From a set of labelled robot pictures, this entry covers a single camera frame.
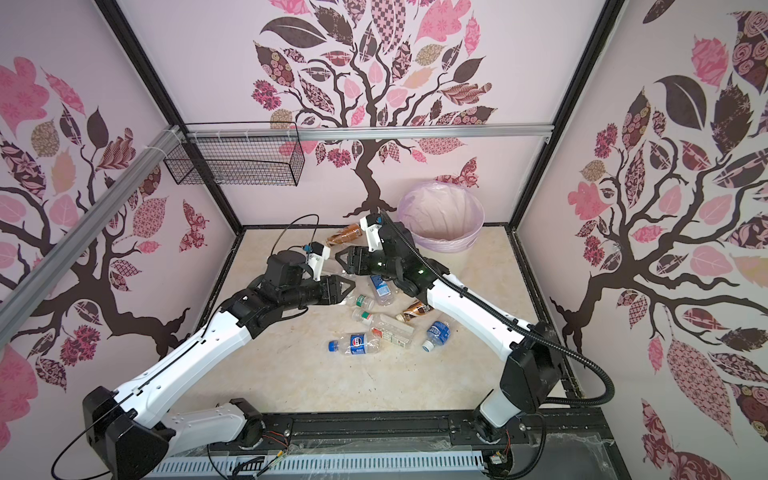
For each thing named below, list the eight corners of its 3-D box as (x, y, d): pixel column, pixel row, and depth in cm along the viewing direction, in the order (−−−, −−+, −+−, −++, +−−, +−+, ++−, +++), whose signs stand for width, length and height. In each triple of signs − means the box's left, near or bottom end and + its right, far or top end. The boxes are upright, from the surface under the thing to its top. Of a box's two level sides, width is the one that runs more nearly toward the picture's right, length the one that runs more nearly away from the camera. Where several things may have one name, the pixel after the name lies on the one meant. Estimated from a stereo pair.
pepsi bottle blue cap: (330, 356, 88) (327, 350, 84) (332, 340, 91) (329, 333, 87) (381, 356, 88) (381, 350, 84) (381, 340, 91) (381, 333, 87)
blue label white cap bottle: (427, 355, 88) (428, 348, 83) (416, 340, 91) (417, 332, 86) (451, 339, 91) (453, 331, 87) (439, 325, 94) (442, 317, 90)
